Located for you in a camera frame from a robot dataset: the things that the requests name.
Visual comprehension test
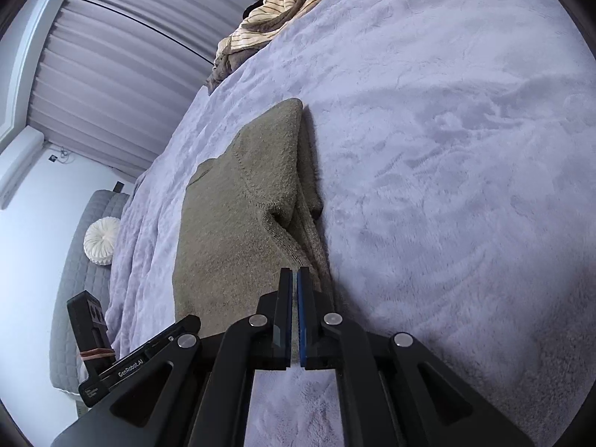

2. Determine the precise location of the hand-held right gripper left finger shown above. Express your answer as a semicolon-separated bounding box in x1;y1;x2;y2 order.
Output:
51;267;294;447

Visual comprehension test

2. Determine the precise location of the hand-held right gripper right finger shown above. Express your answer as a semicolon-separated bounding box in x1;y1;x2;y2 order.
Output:
297;267;535;447

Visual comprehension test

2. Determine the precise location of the cream brown striped cloth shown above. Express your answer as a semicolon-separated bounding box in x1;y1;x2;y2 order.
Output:
205;0;355;94

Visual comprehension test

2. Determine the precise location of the lavender plush blanket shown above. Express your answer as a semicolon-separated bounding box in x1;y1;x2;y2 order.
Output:
105;0;596;447

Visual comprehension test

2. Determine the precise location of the white wooden frame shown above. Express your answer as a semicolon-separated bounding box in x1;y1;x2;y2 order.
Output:
0;0;89;210

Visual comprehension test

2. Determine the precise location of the round cream pleated pillow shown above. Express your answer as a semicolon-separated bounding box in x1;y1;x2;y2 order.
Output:
83;218;121;266

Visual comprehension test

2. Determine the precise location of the pale pleated curtain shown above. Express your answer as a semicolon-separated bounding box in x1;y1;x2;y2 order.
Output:
28;0;280;180

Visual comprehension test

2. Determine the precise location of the olive green knit sweater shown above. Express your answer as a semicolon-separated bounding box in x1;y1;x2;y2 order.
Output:
172;98;336;338

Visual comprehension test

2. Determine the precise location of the grey quilted headboard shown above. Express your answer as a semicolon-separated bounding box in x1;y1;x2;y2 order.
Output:
49;189;131;394

